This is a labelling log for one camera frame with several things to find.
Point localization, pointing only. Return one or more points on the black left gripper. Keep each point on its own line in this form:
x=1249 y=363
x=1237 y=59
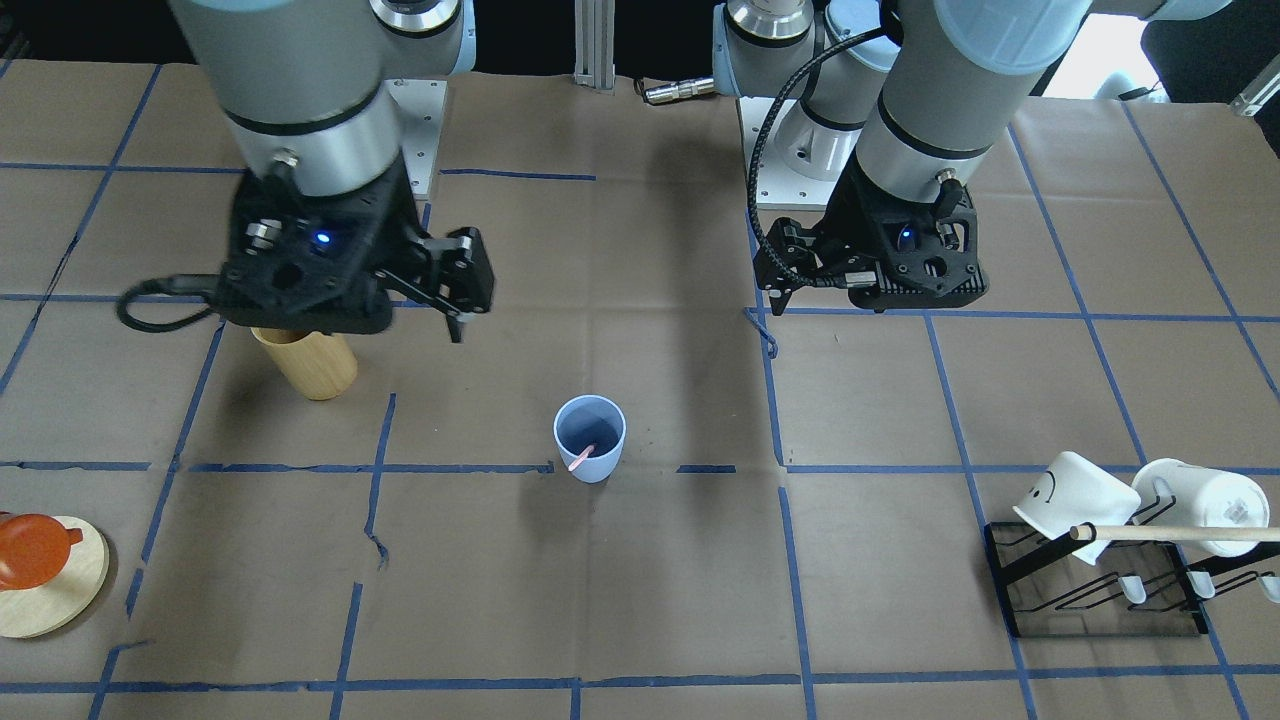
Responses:
x=838 y=228

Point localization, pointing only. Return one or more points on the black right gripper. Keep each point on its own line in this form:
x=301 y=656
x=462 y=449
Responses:
x=462 y=268

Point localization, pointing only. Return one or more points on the light blue plastic cup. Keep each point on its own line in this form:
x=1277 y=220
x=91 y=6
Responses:
x=591 y=420

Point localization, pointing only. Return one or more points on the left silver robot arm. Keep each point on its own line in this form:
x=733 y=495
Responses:
x=927 y=87

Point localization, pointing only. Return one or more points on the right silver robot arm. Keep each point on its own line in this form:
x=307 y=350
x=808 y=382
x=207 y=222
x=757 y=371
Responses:
x=301 y=83

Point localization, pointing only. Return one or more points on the wooden cup tree stand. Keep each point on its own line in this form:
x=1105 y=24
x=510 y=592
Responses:
x=44 y=609

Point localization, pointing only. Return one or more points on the wooden cylinder holder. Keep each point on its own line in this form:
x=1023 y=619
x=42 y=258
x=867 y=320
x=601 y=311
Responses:
x=319 y=366

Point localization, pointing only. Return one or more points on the white mug lower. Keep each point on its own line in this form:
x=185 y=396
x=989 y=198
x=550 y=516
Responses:
x=1072 y=491

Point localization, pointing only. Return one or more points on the white mug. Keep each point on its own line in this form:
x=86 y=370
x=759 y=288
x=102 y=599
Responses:
x=1072 y=491
x=1200 y=505

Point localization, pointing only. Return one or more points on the white mug upper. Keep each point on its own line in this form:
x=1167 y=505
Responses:
x=1200 y=505

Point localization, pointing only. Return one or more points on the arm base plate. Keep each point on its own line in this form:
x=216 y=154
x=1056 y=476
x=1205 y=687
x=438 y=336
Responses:
x=801 y=162
x=420 y=105

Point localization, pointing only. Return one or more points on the aluminium frame post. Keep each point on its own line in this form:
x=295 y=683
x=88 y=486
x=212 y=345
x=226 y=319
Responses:
x=593 y=67

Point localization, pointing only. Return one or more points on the black wire cup rack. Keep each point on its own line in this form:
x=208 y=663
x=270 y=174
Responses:
x=1153 y=580

